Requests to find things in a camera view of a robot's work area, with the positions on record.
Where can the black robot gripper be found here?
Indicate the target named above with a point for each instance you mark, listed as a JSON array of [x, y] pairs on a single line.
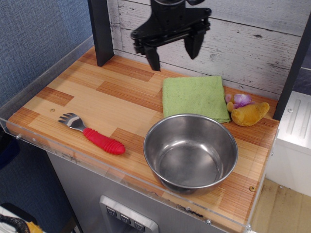
[[171, 20]]

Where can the green towel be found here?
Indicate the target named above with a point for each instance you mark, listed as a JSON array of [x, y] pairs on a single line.
[[195, 95]]

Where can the yellow plush toy with flower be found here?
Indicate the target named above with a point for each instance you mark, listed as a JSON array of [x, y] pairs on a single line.
[[245, 112]]

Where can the stainless steel bowl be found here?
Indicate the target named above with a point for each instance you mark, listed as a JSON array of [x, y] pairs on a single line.
[[190, 154]]

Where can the white ribbed box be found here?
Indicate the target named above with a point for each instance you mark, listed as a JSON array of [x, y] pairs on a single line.
[[290, 162]]

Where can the grey cabinet with button panel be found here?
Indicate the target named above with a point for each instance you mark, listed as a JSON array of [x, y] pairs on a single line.
[[84, 189]]

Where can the clear acrylic table guard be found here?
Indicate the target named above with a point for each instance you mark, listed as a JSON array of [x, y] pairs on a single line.
[[123, 100]]

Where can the yellow object at bottom left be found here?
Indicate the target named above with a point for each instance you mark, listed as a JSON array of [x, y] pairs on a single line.
[[33, 228]]

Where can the dark left vertical post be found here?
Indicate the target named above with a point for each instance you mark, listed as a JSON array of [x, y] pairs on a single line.
[[100, 23]]

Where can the dark vertical post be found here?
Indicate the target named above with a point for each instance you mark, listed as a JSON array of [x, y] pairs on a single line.
[[294, 71], [100, 23]]

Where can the dark right vertical post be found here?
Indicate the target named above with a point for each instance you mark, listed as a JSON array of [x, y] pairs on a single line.
[[294, 71]]

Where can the red handled metal spork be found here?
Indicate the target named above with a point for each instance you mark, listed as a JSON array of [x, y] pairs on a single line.
[[109, 145]]

